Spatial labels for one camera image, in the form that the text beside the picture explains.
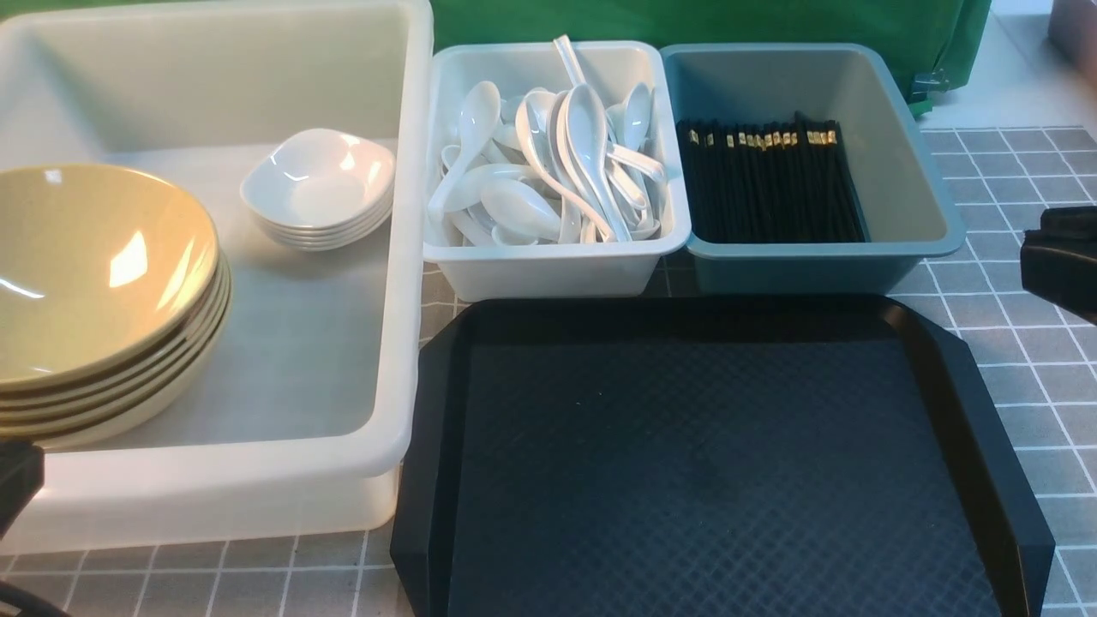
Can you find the white spoon handle at back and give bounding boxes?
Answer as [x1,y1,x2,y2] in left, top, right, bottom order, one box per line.
[553,35,586,87]

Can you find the white plastic spoon bin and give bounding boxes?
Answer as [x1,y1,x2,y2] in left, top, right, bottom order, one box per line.
[422,40,691,303]

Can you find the white printed soup spoon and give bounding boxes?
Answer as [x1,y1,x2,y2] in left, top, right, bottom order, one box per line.
[516,87,617,242]

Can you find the lower stacked white dishes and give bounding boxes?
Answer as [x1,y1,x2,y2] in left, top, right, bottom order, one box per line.
[257,214,391,251]

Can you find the large white plastic tub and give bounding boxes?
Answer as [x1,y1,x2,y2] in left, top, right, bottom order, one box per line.
[3,1,434,554]

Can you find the white spoon lying front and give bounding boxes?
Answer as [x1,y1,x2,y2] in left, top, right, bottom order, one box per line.
[479,179,561,242]

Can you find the grey grid table mat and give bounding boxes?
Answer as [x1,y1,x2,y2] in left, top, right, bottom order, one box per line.
[3,126,1096,616]

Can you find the green cloth backdrop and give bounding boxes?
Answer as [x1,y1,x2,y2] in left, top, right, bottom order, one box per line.
[0,0,993,117]

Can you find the blue-grey plastic chopstick bin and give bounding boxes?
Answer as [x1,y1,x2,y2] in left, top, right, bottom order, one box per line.
[661,43,965,296]

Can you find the black plastic serving tray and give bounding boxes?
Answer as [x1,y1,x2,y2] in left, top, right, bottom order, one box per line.
[389,296,1058,616]

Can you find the olive green noodle bowl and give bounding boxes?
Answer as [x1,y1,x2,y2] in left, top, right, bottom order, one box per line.
[1,164,219,392]

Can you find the white spoon right back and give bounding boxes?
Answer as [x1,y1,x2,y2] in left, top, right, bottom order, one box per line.
[618,82,653,152]

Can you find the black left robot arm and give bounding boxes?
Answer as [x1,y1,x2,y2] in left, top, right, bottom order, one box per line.
[1,439,68,616]

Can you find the white spoon far left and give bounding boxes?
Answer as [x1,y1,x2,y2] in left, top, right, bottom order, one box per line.
[427,81,501,223]

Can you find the black chopsticks bundle in bin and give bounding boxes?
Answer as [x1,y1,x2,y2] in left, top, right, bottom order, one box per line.
[675,111,870,243]

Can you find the white spoon centre upright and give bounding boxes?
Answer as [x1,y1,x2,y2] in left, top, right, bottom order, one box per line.
[559,82,633,243]

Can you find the white square sauce dish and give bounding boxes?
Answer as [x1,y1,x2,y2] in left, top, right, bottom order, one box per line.
[240,128,397,231]

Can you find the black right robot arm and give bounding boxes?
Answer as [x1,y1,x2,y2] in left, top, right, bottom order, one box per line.
[1020,206,1096,325]

